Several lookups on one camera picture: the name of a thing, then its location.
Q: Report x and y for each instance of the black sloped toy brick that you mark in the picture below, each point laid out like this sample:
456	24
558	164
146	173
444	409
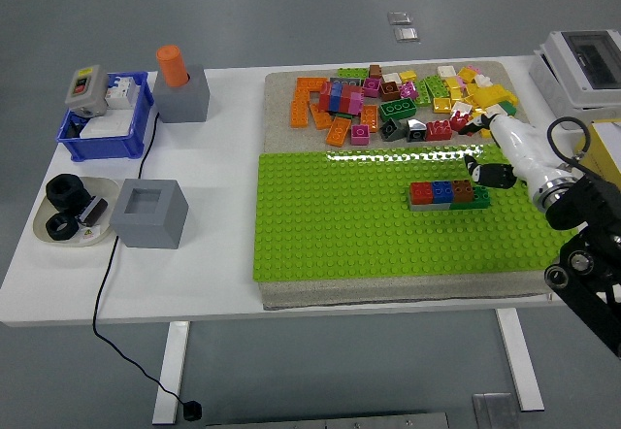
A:
416	131

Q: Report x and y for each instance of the large yellow toy brick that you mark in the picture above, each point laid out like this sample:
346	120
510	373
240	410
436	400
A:
490	95

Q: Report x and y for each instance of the magenta long toy brick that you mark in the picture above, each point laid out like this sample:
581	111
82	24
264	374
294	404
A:
357	104

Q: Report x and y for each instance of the large black hex nut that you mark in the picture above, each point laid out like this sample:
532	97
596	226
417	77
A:
53	196

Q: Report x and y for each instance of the dark green hollow toy brick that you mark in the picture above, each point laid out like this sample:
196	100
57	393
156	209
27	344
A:
398	110

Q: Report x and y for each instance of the square metal base plate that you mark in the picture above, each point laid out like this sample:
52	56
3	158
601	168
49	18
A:
495	412

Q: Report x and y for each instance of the white warning label tag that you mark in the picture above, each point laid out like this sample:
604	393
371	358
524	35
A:
88	236

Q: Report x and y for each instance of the white toy brick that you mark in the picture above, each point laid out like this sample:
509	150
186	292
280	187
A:
482	80
462	108
391	78
496	109
446	71

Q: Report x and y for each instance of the lime green studded baseplate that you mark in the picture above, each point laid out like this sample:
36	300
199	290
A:
339	220

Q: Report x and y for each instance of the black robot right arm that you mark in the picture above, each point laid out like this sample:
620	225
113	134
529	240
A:
587	206

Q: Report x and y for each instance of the orange long toy brick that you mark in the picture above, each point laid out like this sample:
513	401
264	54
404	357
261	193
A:
338	131
300	108
321	117
310	83
369	118

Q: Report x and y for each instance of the grey block with round hole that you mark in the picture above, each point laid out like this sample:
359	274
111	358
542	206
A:
184	104

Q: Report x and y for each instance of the white table leg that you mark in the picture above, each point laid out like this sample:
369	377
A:
171	375
521	366

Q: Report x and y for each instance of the grey flat toy brick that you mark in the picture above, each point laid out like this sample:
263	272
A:
427	207

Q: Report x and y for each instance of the cream oval tray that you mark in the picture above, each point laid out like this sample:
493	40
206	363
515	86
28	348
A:
104	188

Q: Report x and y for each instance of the yellow cardboard box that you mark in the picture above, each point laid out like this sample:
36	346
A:
606	157

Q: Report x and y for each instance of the brown square toy brick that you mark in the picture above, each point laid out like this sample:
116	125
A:
463	190

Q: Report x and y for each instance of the blue long toy brick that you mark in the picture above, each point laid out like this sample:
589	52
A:
336	96

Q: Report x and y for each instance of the white circuit breaker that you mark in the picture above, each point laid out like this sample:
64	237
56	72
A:
121	94

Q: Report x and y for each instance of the pink toy brick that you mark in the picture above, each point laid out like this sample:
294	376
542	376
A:
478	68

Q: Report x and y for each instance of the magenta square toy brick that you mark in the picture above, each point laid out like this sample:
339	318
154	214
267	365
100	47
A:
372	87
360	135
409	90

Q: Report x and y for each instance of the red long toy brick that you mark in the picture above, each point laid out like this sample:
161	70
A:
346	99
325	99

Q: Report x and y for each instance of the grey electrical enclosure box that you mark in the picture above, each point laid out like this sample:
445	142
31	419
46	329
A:
558	84

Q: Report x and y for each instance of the blue square toy brick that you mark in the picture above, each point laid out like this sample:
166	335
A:
442	191

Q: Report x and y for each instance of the lime green flat toy brick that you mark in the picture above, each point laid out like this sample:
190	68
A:
354	73

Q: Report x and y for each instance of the dark green long toy brick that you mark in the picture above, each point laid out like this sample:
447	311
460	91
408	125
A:
478	202

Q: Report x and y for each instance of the dark grey long toy brick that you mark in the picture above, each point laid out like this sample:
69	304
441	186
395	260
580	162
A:
347	81

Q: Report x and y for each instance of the grey-brown mat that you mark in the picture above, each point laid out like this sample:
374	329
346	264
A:
276	123

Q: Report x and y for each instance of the blue plastic bin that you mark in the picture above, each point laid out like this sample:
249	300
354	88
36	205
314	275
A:
102	150

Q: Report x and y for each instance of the small black hex nut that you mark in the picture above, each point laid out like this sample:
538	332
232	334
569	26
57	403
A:
72	229

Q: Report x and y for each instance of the grey push-button switch box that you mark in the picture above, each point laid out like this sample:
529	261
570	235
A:
94	90

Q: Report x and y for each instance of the dark grey sloped toy brick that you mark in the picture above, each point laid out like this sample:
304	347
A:
392	129

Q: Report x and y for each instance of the small black part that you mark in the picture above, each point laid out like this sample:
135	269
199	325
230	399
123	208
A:
73	130

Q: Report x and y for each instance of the brown hollow toy brick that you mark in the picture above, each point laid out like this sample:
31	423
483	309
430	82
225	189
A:
389	90

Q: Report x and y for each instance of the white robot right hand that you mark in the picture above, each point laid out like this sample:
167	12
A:
521	150

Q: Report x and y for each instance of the black plug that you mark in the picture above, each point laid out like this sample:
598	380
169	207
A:
192	409

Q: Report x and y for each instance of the grey block with square recess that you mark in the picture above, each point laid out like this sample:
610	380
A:
145	230

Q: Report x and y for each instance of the orange plastic cylinder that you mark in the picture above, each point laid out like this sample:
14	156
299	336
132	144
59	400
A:
172	65

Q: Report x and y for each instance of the white wall switch plate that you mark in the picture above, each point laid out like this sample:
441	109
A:
107	125

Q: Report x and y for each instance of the dark brown roller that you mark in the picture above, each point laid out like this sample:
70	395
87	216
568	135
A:
93	210

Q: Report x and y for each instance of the metal floor plate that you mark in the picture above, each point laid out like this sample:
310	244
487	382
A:
406	34
400	18

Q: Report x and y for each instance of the small brown toy brick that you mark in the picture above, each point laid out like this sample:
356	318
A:
376	71

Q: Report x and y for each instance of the long metal bar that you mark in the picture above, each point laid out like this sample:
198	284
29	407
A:
339	421

